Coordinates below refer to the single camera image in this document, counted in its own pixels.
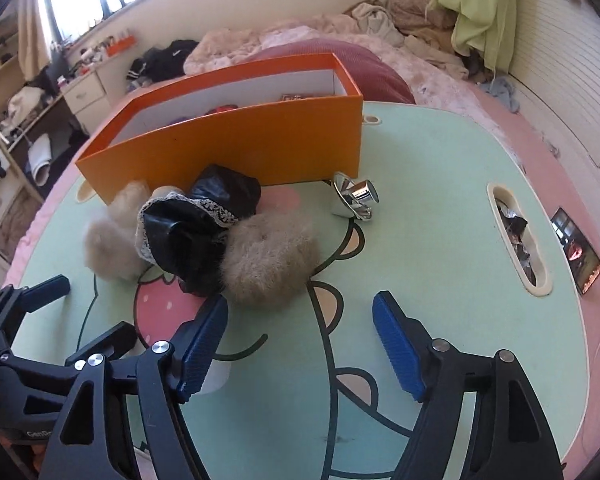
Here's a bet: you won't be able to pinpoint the white slatted door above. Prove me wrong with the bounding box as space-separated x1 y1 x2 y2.
507 0 600 166

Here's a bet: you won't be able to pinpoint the light blue cloth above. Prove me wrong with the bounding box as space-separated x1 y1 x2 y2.
477 76 523 111

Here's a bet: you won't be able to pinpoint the white drawer cabinet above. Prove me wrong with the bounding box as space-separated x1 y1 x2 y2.
60 65 113 121

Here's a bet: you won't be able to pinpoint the white rolled bag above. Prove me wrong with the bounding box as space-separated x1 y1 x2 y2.
25 132 56 188

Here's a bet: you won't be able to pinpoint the white jacket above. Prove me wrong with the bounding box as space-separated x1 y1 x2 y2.
7 85 46 121

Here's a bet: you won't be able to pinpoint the shiny silver metal cup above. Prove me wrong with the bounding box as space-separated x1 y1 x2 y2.
330 171 379 222

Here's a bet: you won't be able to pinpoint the beige clothing pile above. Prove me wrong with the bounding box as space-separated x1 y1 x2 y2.
342 0 468 78

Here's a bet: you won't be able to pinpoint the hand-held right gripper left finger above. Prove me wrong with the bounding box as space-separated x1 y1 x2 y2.
37 294 229 480

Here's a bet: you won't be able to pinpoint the beige knitted cloth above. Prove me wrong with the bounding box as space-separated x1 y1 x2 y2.
0 195 33 256

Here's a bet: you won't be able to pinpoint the maroon pillow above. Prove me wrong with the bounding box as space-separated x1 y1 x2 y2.
250 37 416 106

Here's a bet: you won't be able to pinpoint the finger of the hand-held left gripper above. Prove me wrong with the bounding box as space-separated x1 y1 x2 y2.
7 275 72 321
64 321 138 368

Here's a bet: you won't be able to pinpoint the light green hanging cloth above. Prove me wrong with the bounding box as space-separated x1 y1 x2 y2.
427 0 518 76

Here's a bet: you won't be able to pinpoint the crumpled foil wrappers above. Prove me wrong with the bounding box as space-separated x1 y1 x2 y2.
495 195 538 281

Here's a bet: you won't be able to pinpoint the orange tray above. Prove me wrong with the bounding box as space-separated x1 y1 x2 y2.
105 34 137 56

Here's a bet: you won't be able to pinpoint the floral quilt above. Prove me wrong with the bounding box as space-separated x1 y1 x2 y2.
182 12 476 111

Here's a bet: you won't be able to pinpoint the orange cardboard box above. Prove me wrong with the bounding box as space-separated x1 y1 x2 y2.
75 52 365 206

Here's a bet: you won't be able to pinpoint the black clothes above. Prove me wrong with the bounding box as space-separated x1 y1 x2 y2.
126 39 201 93

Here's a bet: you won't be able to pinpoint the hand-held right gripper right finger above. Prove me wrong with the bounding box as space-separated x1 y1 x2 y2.
371 291 566 480

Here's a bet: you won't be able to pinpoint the black lace-trimmed pouch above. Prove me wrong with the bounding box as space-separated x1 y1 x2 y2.
137 164 262 296

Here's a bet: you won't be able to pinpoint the green cartoon desktop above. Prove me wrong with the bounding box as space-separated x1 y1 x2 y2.
12 97 600 480

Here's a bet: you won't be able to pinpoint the fluffy fur ball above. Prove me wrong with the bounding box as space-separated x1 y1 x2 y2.
82 180 186 281
220 210 321 308

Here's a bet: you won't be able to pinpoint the cream curtain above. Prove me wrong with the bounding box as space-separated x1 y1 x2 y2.
17 0 53 81

